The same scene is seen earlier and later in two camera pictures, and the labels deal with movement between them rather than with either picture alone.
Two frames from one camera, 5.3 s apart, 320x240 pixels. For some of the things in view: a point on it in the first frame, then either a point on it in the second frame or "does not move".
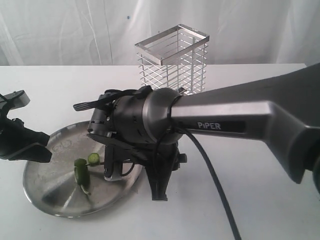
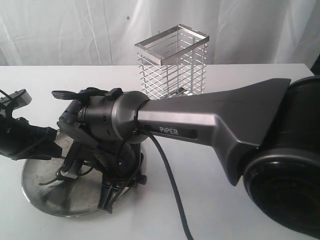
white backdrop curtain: (105, 32) does not move
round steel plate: (72, 183) does not move
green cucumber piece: (82, 174) → (43, 183)
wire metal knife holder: (176, 59) does not move
